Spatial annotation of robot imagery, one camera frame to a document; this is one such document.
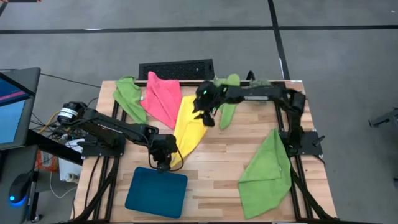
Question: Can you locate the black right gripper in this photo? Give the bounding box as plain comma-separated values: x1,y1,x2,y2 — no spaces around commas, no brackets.
192,80,228,114

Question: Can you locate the yellow microfiber towel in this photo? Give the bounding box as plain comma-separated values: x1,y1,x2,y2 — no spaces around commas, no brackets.
169,95,209,169

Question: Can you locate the green microfiber towel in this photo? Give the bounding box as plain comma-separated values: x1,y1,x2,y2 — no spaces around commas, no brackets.
112,75,149,125
238,128,292,220
212,73,242,131

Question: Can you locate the pink microfiber towel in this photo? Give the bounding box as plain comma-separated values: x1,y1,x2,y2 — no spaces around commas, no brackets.
139,71,183,131

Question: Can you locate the teal plastic tray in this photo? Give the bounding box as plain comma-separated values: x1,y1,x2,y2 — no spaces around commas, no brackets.
124,166,188,220

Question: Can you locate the artificial potted plant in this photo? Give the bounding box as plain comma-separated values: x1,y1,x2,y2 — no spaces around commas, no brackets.
248,78,273,88

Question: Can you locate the orange bag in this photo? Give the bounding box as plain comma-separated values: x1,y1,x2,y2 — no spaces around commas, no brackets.
35,149,60,174

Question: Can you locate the black computer mouse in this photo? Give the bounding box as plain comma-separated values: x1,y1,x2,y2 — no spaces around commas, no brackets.
8,172,32,205

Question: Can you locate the computer monitor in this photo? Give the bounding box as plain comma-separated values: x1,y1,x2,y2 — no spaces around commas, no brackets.
0,67,42,151

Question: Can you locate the dark grey desk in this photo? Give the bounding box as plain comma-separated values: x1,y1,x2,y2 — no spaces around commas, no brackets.
0,144,40,224

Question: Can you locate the black stand base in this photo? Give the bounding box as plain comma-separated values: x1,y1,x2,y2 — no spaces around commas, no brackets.
368,107,398,128

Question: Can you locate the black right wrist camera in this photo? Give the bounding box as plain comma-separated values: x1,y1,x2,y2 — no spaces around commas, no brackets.
201,111,216,128

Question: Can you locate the black aluminium table frame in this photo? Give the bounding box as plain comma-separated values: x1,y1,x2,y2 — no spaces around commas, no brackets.
72,79,338,224

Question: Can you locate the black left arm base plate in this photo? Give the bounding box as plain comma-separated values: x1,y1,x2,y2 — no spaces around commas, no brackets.
81,133,127,158

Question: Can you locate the yellow cable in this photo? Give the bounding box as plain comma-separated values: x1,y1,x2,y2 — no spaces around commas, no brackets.
37,110,62,134

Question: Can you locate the black floor cable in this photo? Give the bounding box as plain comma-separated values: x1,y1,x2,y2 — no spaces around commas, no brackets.
39,73,102,89

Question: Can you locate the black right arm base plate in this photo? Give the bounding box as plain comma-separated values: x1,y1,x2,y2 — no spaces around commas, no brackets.
279,129,325,157

